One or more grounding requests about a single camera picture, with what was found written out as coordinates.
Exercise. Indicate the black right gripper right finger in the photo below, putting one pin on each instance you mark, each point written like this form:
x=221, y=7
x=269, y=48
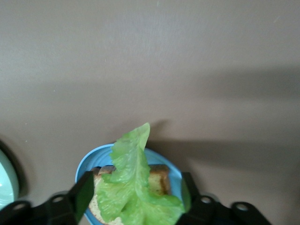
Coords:
x=206, y=211

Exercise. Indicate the green round plate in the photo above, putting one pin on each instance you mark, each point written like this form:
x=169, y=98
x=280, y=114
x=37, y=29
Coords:
x=7, y=178

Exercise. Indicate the blue round plate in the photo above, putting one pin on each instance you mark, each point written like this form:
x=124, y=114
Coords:
x=100, y=157

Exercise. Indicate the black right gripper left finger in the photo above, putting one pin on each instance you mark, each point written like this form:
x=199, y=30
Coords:
x=61, y=208

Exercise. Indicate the green lettuce leaf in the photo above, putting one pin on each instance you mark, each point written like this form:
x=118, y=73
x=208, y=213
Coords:
x=131, y=187

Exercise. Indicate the toasted bread slice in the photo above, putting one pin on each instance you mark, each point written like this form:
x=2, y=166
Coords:
x=159, y=180

